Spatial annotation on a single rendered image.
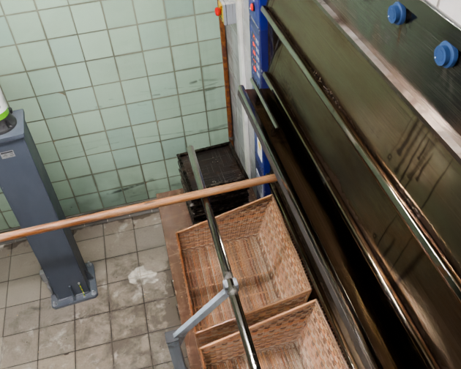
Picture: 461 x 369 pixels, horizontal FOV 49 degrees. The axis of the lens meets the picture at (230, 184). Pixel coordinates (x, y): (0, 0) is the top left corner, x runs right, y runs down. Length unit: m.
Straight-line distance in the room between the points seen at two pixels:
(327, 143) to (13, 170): 1.52
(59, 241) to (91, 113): 0.75
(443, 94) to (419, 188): 0.20
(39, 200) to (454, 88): 2.10
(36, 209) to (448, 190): 2.08
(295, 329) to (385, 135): 1.12
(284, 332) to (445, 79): 1.36
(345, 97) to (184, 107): 1.86
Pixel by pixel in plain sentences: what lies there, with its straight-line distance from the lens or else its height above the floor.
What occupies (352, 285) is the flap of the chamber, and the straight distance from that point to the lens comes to 1.35.
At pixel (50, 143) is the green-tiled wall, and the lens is 3.18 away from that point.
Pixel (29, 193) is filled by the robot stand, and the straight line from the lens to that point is 2.63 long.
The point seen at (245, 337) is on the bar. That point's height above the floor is 1.17.
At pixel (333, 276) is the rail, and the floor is 1.43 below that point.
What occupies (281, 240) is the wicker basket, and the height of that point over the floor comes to 0.79.
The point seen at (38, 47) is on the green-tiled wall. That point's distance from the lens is 2.86.
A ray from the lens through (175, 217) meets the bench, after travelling 2.67.
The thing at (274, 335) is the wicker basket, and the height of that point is 0.68.
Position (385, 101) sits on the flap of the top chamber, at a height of 1.83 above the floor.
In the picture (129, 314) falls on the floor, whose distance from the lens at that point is 3.07.
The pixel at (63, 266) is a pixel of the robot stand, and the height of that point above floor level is 0.30.
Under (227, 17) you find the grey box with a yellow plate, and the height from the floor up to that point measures 1.45.
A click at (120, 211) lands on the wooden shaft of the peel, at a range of 1.88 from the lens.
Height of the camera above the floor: 2.49
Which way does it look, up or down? 43 degrees down
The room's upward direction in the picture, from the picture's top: 5 degrees counter-clockwise
